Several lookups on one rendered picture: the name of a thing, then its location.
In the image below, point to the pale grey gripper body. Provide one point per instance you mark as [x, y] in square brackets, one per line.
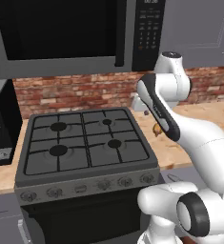
[138, 103]

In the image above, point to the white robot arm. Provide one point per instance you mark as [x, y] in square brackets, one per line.
[205, 149]

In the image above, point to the grey stove knob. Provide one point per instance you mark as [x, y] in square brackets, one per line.
[147, 178]
[104, 184]
[125, 181]
[54, 192]
[28, 196]

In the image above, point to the grey drawer front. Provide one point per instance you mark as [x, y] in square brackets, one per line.
[180, 176]
[5, 208]

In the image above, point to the grey wall cupboard door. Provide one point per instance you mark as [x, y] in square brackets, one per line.
[199, 28]

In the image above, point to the yellow brown small object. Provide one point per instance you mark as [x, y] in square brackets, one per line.
[156, 129]

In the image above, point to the grey base cupboard door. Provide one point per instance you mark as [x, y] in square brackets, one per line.
[4, 233]

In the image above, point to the grey microwave oven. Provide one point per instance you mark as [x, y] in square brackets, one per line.
[62, 68]

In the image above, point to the grey gas hob stove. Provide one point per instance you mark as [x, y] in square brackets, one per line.
[85, 139]

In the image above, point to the black oven door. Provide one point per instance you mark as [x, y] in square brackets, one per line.
[85, 219]

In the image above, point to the black countertop appliance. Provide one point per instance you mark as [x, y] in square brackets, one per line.
[4, 127]

